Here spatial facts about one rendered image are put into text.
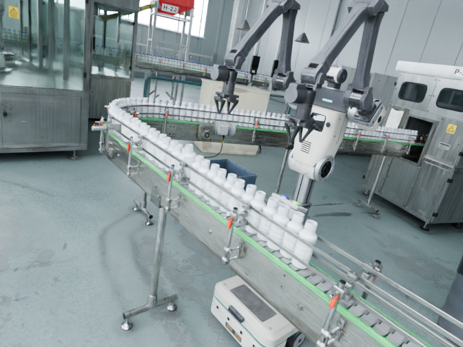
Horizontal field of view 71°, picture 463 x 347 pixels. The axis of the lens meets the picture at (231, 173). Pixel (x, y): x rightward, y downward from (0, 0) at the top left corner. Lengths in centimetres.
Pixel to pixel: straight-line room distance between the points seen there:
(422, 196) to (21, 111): 495
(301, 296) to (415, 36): 1334
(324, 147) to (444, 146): 309
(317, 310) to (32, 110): 390
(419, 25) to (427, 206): 1012
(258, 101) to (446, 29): 918
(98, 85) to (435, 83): 532
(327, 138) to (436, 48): 1219
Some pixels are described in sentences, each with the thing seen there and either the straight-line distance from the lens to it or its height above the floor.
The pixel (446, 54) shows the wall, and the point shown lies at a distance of 1366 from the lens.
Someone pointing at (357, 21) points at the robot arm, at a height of 182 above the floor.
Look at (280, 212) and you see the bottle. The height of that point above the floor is 115.
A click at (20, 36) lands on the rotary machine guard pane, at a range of 433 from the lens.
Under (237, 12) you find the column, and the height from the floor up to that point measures 310.
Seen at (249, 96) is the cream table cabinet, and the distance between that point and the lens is 574.
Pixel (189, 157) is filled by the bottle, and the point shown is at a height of 115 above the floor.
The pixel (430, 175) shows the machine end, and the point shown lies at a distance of 477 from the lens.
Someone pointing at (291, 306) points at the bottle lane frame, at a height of 88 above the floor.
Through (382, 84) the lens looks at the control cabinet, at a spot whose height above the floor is 168.
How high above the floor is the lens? 161
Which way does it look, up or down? 19 degrees down
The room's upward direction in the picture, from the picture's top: 11 degrees clockwise
